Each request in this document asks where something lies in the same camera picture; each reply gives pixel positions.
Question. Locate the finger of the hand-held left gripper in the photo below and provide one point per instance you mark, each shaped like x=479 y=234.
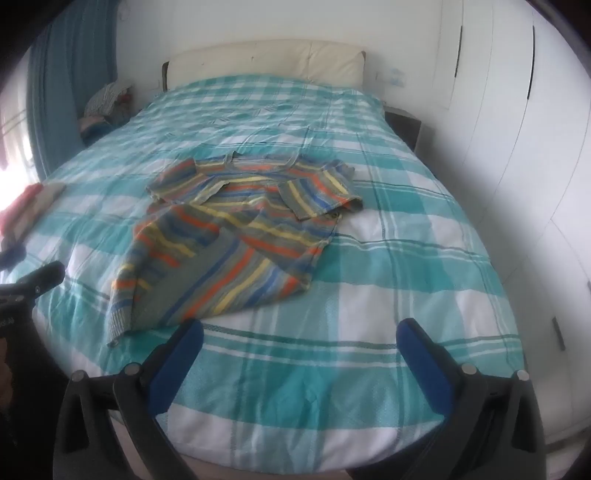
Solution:
x=39 y=279

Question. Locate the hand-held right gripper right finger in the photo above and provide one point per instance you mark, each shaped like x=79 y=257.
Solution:
x=425 y=364

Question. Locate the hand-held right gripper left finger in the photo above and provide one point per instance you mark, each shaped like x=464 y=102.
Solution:
x=178 y=369

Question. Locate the striped knit sweater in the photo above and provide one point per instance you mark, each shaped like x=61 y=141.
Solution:
x=231 y=258

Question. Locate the folded red and white clothes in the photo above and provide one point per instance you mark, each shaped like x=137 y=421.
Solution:
x=32 y=207

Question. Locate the pile of clothes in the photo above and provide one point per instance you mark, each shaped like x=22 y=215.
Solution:
x=108 y=99

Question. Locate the dark cloth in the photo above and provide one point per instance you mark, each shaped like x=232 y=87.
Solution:
x=11 y=256

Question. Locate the teal plaid bed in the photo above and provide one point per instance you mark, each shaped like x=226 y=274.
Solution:
x=392 y=258

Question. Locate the blue curtain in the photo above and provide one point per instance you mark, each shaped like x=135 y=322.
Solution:
x=55 y=92

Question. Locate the dark nightstand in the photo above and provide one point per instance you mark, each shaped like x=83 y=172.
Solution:
x=406 y=127

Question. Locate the white wardrobe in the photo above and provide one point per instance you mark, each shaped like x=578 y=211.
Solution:
x=508 y=138

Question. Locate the cream padded headboard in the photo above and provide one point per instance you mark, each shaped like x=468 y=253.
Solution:
x=277 y=60

